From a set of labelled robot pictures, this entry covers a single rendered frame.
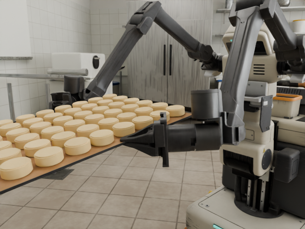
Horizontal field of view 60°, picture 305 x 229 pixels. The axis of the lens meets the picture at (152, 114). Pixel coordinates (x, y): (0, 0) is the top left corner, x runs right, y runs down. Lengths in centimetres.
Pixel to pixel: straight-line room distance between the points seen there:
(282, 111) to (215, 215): 68
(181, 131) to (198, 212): 114
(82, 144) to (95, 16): 536
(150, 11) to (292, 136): 96
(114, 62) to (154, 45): 348
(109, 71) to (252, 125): 72
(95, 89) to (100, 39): 474
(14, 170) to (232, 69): 50
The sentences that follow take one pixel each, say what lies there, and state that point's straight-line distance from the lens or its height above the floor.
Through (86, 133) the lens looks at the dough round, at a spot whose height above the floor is 97.
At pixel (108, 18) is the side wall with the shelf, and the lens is 573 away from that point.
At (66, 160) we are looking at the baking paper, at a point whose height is 95.
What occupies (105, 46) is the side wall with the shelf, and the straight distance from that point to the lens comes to 571.
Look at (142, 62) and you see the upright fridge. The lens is 456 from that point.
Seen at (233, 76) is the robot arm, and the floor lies 110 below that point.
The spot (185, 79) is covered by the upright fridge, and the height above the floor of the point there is 78.
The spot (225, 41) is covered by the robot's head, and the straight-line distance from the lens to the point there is 132.
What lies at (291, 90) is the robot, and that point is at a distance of 184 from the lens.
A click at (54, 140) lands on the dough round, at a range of 58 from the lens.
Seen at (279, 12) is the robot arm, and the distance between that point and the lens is 98.
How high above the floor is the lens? 114
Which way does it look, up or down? 12 degrees down
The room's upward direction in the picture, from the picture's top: straight up
